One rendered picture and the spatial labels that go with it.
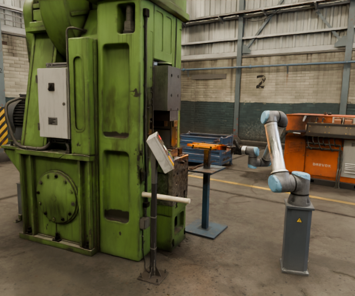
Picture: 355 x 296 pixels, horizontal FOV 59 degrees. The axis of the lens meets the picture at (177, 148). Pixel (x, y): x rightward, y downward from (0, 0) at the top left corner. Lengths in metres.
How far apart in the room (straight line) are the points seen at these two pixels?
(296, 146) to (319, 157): 0.44
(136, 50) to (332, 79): 8.09
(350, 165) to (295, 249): 3.41
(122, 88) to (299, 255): 2.09
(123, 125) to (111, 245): 1.13
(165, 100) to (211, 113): 8.63
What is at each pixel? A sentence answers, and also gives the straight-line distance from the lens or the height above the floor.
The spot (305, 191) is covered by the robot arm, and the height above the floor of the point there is 0.73.
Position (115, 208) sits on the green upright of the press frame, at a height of 0.44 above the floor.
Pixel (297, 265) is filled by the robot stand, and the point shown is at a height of 0.08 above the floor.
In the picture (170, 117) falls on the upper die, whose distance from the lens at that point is 2.89.
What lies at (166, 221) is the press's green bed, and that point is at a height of 0.31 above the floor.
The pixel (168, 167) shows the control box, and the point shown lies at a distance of 2.30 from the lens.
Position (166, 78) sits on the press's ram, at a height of 1.65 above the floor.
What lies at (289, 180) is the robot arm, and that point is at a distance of 2.74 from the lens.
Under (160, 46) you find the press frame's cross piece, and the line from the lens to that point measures 3.06.
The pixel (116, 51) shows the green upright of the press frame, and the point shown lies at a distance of 2.89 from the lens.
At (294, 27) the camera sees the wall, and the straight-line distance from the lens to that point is 10.79.
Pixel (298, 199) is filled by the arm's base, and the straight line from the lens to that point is 2.83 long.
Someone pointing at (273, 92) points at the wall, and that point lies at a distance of 10.57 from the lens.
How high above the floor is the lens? 1.45
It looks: 9 degrees down
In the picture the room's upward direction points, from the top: 1 degrees clockwise
